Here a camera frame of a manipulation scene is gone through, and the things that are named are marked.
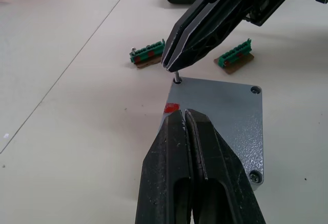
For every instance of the green terminal block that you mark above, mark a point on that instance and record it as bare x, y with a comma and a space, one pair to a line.
234, 55
147, 53

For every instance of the grey metal box lid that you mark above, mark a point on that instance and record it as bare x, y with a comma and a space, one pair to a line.
225, 111

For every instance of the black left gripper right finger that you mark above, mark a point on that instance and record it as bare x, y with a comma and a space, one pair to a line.
225, 183

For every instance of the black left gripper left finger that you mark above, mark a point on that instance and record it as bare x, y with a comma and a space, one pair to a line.
164, 170

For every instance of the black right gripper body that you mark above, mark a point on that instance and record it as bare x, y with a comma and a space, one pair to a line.
266, 6

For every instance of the red sticker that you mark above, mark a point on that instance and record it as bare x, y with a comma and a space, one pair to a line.
171, 107

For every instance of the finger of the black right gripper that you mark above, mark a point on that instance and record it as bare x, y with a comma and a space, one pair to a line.
185, 21
217, 21

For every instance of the silver screw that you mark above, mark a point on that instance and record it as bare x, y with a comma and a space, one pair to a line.
255, 176
132, 49
176, 76
255, 90

